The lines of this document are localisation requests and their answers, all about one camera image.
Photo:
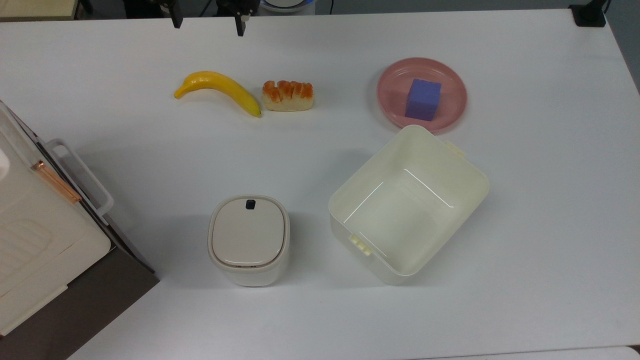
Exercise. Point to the toy salmon sushi piece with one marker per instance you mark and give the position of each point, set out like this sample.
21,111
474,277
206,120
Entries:
287,97

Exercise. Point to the cream open storage box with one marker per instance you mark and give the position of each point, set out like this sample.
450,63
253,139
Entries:
400,220

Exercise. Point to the tan wooden board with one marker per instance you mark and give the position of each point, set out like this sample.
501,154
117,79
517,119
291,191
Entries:
35,9

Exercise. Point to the cream toy fridge cabinet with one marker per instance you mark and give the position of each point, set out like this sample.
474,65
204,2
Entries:
40,240

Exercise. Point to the yellow toy banana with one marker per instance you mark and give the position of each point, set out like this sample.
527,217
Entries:
220,82

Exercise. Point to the black corner clamp base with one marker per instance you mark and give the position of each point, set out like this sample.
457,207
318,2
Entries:
587,15

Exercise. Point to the purple cube block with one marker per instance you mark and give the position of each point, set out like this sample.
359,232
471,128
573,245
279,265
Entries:
422,100

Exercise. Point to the small cream lidded bin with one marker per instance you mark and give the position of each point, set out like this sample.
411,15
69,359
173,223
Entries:
247,235

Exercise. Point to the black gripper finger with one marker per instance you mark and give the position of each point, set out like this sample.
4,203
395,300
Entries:
176,15
240,25

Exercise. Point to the pink plastic plate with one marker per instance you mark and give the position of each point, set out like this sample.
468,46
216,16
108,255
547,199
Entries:
390,95

